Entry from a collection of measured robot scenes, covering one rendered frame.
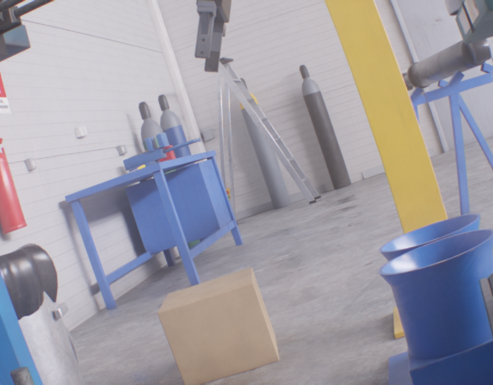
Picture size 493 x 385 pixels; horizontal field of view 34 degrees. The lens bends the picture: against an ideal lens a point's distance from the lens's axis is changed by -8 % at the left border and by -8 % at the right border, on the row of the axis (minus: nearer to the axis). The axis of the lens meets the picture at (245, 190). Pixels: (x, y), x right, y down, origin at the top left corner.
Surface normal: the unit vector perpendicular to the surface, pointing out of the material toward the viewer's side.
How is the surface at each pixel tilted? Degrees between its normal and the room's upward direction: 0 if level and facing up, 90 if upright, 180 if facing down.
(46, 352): 93
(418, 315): 90
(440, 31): 90
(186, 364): 90
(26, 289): 100
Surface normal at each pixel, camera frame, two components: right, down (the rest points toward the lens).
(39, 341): 0.74, -0.17
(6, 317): 0.93, -0.31
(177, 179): -0.15, 0.08
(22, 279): 0.53, -0.16
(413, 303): -0.73, 0.26
